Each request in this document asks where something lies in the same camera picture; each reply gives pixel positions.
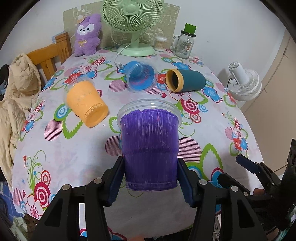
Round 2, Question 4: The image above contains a purple plastic cup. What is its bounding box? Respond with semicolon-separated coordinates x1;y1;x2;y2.
117;99;182;191

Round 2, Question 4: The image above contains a teal cup with yellow rim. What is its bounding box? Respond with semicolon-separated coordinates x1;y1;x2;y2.
166;69;206;92

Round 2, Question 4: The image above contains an orange plastic cup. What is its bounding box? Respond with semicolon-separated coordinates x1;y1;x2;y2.
64;77;109;128

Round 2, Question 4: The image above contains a blue plastic cup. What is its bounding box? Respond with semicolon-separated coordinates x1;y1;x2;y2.
125;61;159;92

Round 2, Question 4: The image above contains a white floor fan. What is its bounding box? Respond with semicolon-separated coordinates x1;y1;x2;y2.
226;61;262;102

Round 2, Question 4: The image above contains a floral tablecloth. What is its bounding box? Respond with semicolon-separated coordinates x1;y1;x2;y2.
12;47;265;239

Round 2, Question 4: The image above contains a glass mason jar green lid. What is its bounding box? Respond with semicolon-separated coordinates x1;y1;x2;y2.
171;23;197;59

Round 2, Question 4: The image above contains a beige puffer jacket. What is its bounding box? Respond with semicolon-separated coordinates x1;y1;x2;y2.
0;53;41;191

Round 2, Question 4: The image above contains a cotton swab container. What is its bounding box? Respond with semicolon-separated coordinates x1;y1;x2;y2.
154;36;168;52

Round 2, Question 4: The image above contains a beige patterned placemat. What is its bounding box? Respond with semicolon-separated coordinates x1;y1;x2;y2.
63;1;180;49

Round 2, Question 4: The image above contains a wooden chair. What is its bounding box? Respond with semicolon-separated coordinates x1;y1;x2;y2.
27;32;72;80

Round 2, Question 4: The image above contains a purple plush toy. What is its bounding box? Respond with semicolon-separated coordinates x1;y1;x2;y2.
74;14;102;57

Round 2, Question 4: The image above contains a green desk fan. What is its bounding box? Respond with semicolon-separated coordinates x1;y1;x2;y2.
101;1;165;57

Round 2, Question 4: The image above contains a white fan power cable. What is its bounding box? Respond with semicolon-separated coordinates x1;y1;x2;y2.
114;43;133;69

